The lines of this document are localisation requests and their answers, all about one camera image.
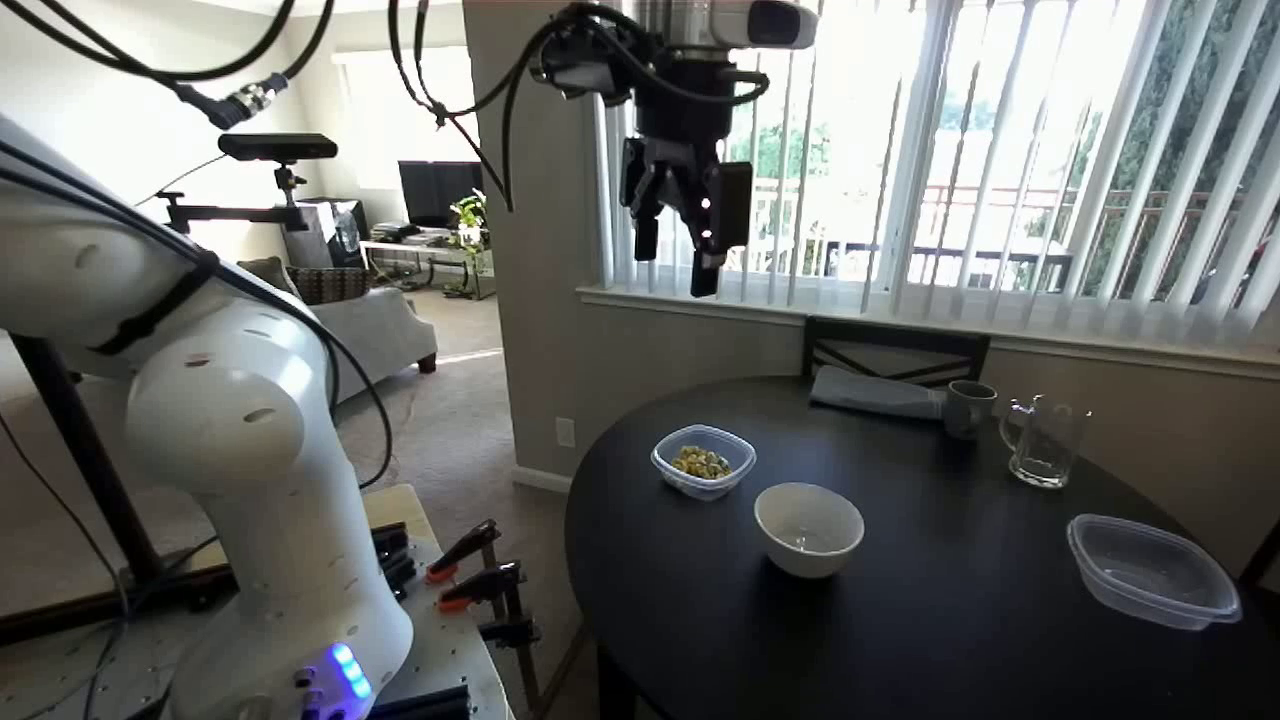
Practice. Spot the round black table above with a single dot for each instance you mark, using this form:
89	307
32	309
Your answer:
956	607

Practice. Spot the grey sofa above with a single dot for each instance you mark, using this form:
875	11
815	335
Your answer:
374	320

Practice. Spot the clear glass mug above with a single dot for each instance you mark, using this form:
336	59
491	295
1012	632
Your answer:
1041	438

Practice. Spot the green house plant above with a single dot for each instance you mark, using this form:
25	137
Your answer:
472	237

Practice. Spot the black television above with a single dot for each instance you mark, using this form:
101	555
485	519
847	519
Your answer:
432	184

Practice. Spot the empty clear plastic container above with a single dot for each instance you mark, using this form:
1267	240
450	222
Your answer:
1148	573

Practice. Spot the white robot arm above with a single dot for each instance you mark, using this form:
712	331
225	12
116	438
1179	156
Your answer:
225	403

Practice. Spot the white ceramic bowl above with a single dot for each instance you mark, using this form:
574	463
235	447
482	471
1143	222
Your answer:
808	528

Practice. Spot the black dining chair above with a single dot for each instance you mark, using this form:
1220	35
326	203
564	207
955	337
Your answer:
894	354

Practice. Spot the black camera on tripod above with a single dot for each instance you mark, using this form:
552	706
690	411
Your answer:
287	149

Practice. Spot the orange handled clamp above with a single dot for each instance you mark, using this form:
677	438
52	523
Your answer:
501	592
472	542

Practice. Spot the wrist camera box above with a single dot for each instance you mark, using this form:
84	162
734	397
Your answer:
584	59

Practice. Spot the clear plastic bowl with sweets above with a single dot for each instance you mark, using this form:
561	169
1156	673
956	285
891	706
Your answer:
702	463

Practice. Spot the dark grey mug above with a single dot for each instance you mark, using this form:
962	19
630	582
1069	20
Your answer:
966	406

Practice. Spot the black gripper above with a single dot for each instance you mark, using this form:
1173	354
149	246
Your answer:
674	166

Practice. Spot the folded grey cloth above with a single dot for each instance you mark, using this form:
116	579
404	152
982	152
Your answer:
871	392

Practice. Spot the white vertical window blinds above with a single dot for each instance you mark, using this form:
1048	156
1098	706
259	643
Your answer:
1077	156

